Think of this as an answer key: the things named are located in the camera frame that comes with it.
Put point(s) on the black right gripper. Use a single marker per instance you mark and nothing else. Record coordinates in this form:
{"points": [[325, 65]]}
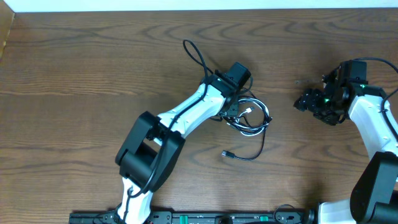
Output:
{"points": [[309, 100]]}

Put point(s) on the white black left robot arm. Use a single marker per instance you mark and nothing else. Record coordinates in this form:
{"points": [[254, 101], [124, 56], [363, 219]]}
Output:
{"points": [[149, 153]]}

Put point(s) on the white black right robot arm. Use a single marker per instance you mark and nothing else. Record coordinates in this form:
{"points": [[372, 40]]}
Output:
{"points": [[346, 94]]}

